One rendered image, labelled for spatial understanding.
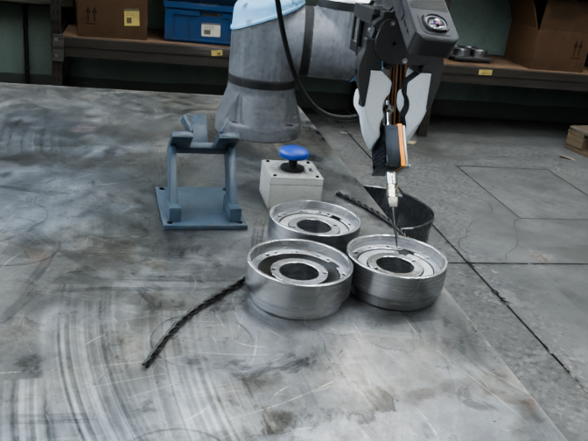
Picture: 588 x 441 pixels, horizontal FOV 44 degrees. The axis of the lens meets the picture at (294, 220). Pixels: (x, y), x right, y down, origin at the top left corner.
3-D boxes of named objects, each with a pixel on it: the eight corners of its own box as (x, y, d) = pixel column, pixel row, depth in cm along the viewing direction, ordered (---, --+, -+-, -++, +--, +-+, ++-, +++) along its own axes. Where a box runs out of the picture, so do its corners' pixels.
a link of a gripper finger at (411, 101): (405, 136, 87) (409, 59, 84) (425, 151, 82) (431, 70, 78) (381, 138, 87) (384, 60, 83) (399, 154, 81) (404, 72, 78)
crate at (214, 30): (248, 38, 449) (251, 1, 440) (255, 49, 414) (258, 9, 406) (163, 31, 440) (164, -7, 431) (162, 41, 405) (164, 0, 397)
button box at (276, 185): (320, 211, 96) (325, 176, 94) (267, 209, 94) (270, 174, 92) (307, 189, 103) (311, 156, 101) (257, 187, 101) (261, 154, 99)
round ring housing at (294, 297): (278, 333, 66) (283, 293, 65) (225, 283, 74) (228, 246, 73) (368, 311, 72) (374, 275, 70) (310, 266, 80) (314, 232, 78)
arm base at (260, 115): (210, 116, 134) (213, 62, 130) (290, 121, 137) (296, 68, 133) (219, 141, 120) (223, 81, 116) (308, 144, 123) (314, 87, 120)
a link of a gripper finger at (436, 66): (434, 105, 82) (440, 25, 78) (440, 108, 80) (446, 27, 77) (395, 108, 81) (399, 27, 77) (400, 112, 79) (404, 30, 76)
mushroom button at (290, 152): (308, 189, 96) (312, 152, 94) (278, 187, 95) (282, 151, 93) (302, 178, 99) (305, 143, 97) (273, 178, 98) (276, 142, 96)
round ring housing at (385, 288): (423, 325, 70) (430, 288, 69) (325, 293, 75) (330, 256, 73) (452, 285, 79) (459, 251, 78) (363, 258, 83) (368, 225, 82)
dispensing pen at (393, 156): (392, 244, 76) (380, 93, 80) (377, 250, 80) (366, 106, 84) (411, 243, 77) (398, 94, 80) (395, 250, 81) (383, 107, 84)
